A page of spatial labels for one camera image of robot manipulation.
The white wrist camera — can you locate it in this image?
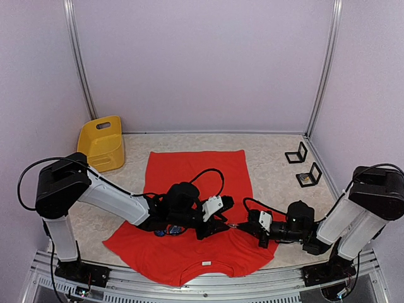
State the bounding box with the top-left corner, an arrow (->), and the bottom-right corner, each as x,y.
202,196 -> 234,221
248,210 -> 273,235

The aluminium corner post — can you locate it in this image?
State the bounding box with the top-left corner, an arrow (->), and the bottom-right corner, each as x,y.
305,0 -> 343,140
63,0 -> 98,120

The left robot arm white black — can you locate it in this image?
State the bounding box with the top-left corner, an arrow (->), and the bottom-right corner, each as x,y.
17,152 -> 234,281

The aluminium front rail frame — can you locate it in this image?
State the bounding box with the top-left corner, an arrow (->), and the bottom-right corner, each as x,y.
18,247 -> 389,303

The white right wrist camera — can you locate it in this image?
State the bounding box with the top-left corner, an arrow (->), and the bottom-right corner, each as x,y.
248,210 -> 273,235

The yellow plastic basket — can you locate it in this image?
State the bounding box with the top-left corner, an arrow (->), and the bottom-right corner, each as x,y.
77,116 -> 125,172

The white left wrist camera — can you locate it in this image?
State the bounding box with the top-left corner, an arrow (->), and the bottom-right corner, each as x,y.
202,196 -> 234,221

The aluminium corner post right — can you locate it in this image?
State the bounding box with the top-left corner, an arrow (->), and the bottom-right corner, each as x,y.
305,0 -> 343,140

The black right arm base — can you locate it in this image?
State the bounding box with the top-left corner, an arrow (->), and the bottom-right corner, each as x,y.
302,259 -> 357,287

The black display case near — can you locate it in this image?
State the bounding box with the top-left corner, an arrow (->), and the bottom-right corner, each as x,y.
295,162 -> 323,188

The aluminium corner post left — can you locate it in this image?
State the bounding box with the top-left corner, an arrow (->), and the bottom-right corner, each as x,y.
63,0 -> 98,120

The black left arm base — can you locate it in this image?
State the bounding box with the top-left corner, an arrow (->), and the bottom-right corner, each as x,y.
55,260 -> 110,288

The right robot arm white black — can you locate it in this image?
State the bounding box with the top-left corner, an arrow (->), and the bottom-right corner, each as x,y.
236,163 -> 403,280

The dark blue round brooch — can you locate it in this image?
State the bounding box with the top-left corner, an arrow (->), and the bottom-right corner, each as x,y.
167,225 -> 184,236

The black display case far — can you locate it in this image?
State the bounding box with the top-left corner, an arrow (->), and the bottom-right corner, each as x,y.
284,141 -> 308,164

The red t-shirt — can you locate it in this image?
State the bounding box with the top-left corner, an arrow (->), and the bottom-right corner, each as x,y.
103,150 -> 278,287

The black display case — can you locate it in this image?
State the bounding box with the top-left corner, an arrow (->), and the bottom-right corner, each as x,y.
284,141 -> 308,164
295,162 -> 323,188

